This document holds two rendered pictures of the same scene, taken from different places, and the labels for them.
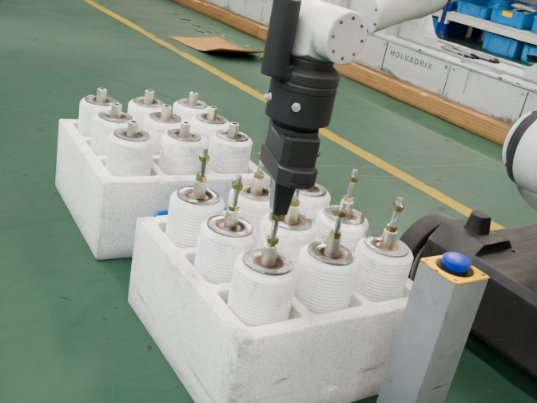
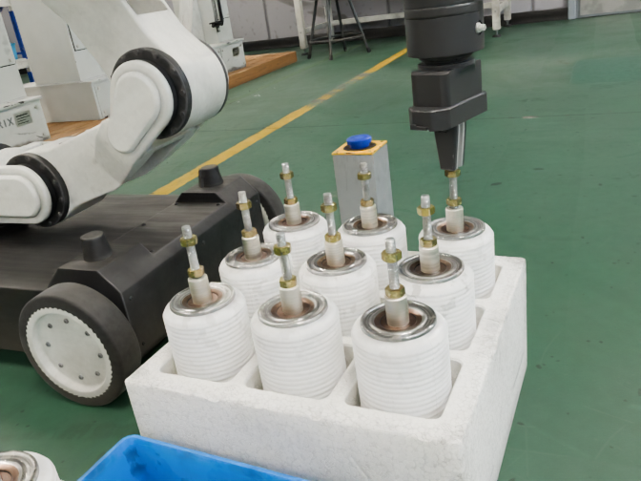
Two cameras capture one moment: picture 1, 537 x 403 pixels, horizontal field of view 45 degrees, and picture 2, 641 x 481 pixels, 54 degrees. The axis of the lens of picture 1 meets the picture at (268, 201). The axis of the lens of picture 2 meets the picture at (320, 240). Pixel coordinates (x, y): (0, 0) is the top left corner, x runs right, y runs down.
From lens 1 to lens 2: 1.47 m
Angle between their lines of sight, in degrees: 103
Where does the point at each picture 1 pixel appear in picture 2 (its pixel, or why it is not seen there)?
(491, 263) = (159, 245)
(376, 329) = not seen: hidden behind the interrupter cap
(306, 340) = not seen: hidden behind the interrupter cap
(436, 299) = (384, 166)
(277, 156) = (476, 89)
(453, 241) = (131, 268)
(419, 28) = not seen: outside the picture
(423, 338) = (388, 203)
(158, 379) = (534, 440)
